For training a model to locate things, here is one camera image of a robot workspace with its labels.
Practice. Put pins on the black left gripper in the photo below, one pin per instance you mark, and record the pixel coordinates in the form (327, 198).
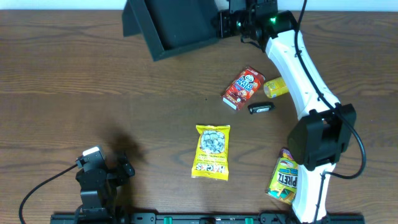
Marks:
(121, 170)

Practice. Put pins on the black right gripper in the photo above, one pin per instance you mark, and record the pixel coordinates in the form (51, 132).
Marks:
(222, 23)

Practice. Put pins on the red Hello Panda box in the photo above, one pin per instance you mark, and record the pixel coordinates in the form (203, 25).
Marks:
(241, 89)

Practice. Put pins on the yellow Mentos bottle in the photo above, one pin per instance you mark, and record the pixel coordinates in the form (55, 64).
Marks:
(275, 87)

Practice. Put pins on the black small device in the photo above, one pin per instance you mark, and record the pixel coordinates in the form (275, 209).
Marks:
(260, 107)

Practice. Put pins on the dark green box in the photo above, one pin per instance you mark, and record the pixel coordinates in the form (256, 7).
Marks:
(172, 27)

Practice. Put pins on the yellow Hacks candy bag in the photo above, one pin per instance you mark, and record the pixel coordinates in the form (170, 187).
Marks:
(211, 155)

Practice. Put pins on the yellow Pretz snack bag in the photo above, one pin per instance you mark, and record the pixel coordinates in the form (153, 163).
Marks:
(283, 183)

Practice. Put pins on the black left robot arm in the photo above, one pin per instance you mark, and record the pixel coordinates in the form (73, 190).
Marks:
(99, 185)

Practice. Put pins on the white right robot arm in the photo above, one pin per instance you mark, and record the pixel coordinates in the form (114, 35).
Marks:
(324, 126)

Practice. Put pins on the black mounting rail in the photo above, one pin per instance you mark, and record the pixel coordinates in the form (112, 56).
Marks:
(151, 218)

